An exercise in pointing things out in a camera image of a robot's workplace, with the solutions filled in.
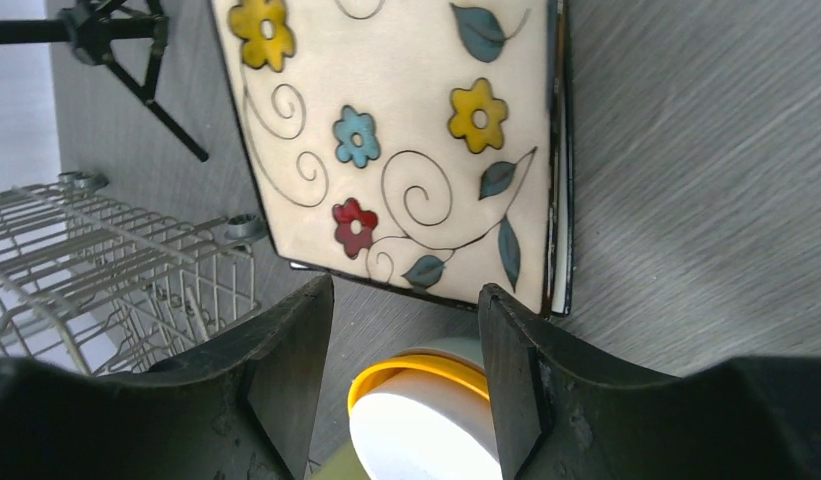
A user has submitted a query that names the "grey wire dish rack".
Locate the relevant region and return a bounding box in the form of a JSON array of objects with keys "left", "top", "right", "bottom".
[{"left": 0, "top": 171, "right": 266, "bottom": 376}]

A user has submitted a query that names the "square floral plate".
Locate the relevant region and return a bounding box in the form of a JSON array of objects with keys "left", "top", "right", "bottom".
[{"left": 209, "top": 1, "right": 555, "bottom": 314}]

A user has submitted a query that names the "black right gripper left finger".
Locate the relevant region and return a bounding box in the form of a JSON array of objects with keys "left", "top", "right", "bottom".
[{"left": 0, "top": 275, "right": 334, "bottom": 479}]

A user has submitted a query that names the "white bowl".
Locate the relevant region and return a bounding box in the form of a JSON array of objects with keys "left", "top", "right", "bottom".
[{"left": 349, "top": 372, "right": 503, "bottom": 479}]

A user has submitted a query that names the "yellow green mug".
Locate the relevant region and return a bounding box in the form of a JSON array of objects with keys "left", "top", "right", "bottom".
[{"left": 308, "top": 441, "right": 369, "bottom": 480}]

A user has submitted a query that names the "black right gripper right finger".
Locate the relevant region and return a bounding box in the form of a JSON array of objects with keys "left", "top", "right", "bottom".
[{"left": 478, "top": 284, "right": 821, "bottom": 479}]

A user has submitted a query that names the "orange bowl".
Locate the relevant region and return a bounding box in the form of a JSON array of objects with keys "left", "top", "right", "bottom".
[{"left": 346, "top": 337, "right": 490, "bottom": 416}]

